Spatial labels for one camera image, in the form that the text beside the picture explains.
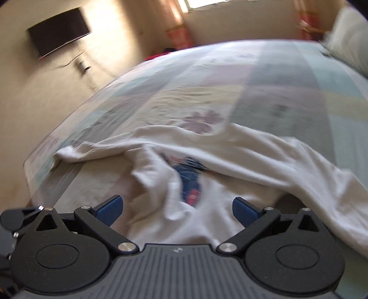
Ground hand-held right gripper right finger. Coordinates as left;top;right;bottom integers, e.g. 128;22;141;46
216;197;321;255

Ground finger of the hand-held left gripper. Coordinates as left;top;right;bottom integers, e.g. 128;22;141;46
0;206;43;232

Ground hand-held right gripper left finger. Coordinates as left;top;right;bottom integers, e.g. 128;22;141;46
36;195;138;255

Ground white printed t-shirt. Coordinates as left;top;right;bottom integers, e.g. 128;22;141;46
54;123;368;258

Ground bed with patchwork sheet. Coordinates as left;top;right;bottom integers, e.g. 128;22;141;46
23;39;368;259

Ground white power strip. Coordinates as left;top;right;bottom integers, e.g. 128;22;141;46
77;60;92;76

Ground red cloth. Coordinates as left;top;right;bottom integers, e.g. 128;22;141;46
144;51;173;63

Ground pink orange curtain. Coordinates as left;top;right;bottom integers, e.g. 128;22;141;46
296;0;327;39
165;0;193;49

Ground pastel striped pillow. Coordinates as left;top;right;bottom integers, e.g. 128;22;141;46
325;6;368;74

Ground window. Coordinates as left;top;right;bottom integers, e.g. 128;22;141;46
187;0;259;9

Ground wall television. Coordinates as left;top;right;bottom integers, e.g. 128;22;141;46
27;7;92;60

